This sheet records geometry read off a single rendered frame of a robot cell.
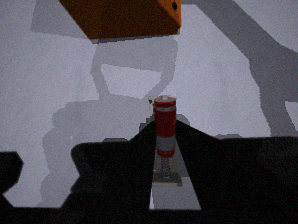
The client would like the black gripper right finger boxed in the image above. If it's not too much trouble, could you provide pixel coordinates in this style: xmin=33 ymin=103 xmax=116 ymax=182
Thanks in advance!
xmin=175 ymin=120 xmax=298 ymax=210

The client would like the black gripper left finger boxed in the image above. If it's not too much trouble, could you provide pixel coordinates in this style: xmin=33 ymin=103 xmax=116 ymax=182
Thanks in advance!
xmin=71 ymin=121 xmax=156 ymax=209

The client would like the red and grey battery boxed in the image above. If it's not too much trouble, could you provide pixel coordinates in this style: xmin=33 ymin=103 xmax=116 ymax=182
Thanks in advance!
xmin=154 ymin=96 xmax=176 ymax=158

